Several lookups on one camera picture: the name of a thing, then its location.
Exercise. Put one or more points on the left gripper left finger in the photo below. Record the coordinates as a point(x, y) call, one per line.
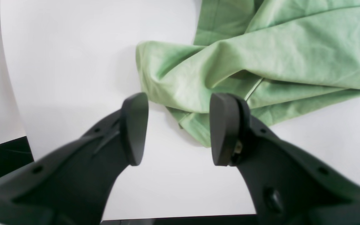
point(72, 184)

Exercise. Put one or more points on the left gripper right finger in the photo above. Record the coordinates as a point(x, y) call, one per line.
point(288, 186)

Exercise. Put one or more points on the green t-shirt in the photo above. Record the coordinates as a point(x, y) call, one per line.
point(286, 58)

